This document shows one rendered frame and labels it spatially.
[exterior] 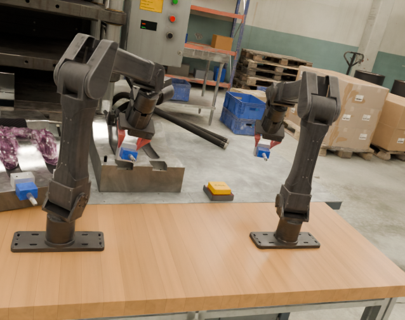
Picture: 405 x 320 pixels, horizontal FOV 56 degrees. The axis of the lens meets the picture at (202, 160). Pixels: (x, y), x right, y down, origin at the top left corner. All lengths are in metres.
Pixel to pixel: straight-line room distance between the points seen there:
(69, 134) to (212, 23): 7.25
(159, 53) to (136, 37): 0.14
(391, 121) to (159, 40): 4.11
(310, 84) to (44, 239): 0.74
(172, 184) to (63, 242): 0.44
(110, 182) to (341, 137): 4.08
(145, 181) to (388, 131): 4.69
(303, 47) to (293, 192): 7.68
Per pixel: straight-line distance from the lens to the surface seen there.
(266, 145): 1.43
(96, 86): 0.81
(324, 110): 1.02
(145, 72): 0.98
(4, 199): 1.08
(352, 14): 9.11
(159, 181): 1.22
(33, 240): 0.97
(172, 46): 2.02
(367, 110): 5.09
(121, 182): 1.19
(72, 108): 0.83
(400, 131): 5.64
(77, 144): 0.85
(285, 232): 1.09
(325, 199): 1.51
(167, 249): 0.98
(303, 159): 1.04
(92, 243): 0.96
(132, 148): 1.17
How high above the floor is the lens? 1.35
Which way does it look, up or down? 20 degrees down
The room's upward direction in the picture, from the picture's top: 11 degrees clockwise
